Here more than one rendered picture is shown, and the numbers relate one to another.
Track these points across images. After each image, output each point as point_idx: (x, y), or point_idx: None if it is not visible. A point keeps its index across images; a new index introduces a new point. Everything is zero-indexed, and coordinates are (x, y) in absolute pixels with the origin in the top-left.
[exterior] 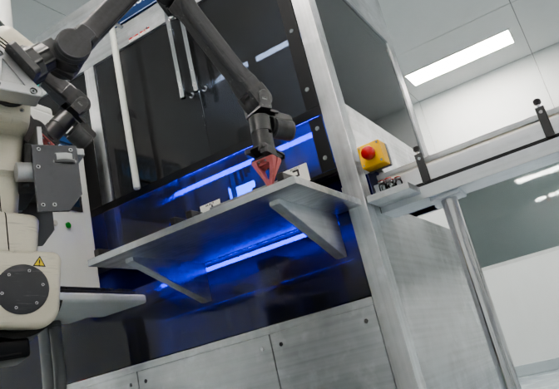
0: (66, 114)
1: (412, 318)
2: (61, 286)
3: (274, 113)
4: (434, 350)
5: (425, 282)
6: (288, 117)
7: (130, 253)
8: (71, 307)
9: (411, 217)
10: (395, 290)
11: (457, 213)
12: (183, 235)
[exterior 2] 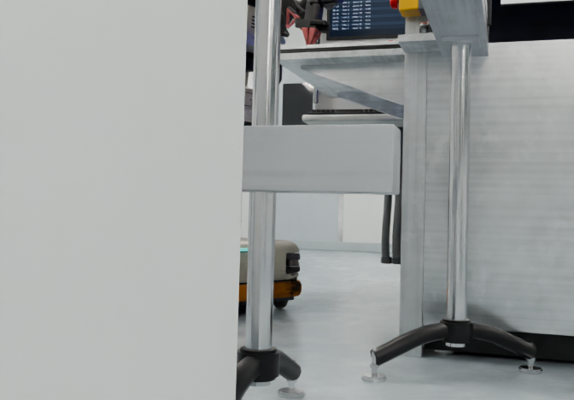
0: None
1: (442, 172)
2: (330, 109)
3: None
4: (486, 208)
5: (533, 130)
6: None
7: (327, 91)
8: (347, 123)
9: (560, 44)
10: (415, 142)
11: (452, 64)
12: (324, 83)
